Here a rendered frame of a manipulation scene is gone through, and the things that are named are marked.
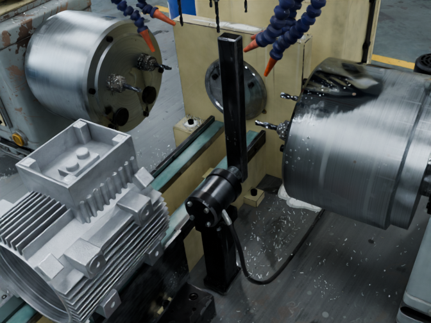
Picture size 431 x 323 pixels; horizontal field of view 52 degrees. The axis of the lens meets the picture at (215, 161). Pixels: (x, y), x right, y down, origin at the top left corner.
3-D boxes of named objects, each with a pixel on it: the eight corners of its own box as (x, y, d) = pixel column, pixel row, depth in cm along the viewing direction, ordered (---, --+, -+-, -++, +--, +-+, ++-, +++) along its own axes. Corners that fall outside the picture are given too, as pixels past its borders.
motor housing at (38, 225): (95, 213, 82) (65, 129, 70) (178, 250, 73) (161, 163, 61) (7, 295, 69) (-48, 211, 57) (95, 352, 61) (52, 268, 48)
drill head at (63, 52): (79, 75, 126) (52, -14, 110) (183, 104, 110) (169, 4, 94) (8, 120, 110) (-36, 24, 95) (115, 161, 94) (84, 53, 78)
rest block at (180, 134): (191, 149, 114) (185, 110, 107) (213, 156, 111) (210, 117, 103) (177, 162, 110) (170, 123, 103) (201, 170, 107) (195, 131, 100)
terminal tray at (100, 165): (90, 155, 70) (78, 117, 66) (142, 174, 65) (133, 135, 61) (31, 202, 62) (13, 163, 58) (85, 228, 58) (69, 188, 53)
